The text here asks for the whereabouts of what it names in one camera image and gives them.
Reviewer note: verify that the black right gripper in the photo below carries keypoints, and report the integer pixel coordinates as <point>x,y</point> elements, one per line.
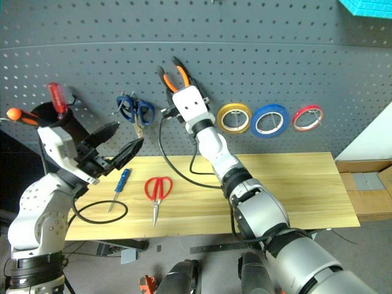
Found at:
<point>171,113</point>

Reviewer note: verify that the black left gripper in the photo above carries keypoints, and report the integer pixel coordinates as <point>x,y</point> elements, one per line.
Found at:
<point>92,162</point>

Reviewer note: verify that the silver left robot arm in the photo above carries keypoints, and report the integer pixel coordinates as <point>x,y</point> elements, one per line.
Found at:
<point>36,208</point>

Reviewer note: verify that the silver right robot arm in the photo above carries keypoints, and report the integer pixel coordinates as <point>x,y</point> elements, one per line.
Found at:
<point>263,211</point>

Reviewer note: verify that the yellow tape roll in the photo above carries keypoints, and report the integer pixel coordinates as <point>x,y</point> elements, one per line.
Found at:
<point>225,110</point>

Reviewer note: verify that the black pegboard hook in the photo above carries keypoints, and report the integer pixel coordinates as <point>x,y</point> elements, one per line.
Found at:
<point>75,99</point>

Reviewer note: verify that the grey metal pegboard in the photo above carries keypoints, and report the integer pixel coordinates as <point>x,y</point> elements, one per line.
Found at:
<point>245,46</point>

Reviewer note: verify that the blue tape roll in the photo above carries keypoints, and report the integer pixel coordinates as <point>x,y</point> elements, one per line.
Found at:
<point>258,114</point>

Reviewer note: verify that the red tape roll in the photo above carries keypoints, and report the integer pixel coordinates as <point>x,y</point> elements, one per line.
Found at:
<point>301,110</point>

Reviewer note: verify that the black tool holder cup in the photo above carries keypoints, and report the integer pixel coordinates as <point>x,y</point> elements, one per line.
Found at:
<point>72,125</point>

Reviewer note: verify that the black table base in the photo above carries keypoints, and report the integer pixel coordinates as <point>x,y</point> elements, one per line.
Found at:
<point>128,244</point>

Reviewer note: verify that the small grey box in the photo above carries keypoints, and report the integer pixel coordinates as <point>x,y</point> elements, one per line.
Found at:
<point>128,256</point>

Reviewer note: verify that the black flat bar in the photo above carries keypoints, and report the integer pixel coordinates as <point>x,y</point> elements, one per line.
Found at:
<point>214,247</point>

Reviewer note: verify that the orange red tool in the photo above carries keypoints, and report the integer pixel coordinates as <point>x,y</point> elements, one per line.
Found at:
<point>147,284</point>

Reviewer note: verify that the white panel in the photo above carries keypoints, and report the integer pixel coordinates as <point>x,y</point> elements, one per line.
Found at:
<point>370,137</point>

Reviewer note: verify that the brown cardboard box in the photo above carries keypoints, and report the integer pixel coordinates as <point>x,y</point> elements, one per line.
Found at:
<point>370,205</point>

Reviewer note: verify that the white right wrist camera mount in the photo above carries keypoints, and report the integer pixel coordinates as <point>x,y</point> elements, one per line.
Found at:
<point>191,105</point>

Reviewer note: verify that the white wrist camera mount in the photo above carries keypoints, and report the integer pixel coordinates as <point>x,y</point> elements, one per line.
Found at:
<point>191,105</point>
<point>58,147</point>

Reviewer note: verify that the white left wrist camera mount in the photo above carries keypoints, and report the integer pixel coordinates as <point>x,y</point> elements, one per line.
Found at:
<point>58,147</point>

